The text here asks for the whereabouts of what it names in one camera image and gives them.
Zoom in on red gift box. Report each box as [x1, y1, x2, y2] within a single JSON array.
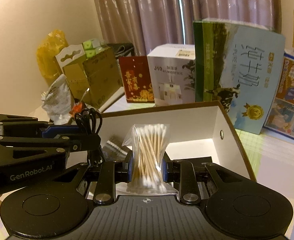
[[119, 56, 154, 103]]

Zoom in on cotton swabs plastic bag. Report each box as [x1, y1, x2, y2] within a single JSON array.
[[116, 124, 178, 196]]

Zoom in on brown white storage box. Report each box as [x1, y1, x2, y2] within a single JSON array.
[[64, 100, 257, 198]]

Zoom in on white humidifier box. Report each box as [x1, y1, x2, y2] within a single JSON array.
[[147, 44, 195, 106]]

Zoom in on white crumpled plastic bag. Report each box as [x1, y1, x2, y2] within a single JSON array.
[[41, 74, 74, 125]]

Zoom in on striped knitted sock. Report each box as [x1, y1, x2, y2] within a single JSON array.
[[102, 136, 130, 161]]

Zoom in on green tissue packs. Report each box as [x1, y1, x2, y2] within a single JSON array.
[[82, 38, 105, 59]]

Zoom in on brown cardboard box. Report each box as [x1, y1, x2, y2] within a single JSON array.
[[62, 48, 124, 110]]

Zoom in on black cable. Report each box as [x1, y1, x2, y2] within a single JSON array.
[[74, 107, 105, 167]]

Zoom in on purple curtain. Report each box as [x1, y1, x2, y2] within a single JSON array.
[[94, 0, 281, 55]]

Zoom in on black paper bag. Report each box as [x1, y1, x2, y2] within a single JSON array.
[[107, 43, 135, 59]]

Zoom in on black product box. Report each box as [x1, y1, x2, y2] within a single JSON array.
[[175, 157, 213, 169]]

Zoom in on yellow plastic bag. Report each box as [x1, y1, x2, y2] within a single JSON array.
[[36, 29, 69, 86]]

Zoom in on white cardboard hanger box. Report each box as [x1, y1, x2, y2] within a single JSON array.
[[56, 44, 86, 68]]

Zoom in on light blue milk carton box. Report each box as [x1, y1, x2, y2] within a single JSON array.
[[193, 18, 286, 134]]

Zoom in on dark blue milk carton box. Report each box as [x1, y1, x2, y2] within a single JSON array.
[[264, 53, 294, 139]]

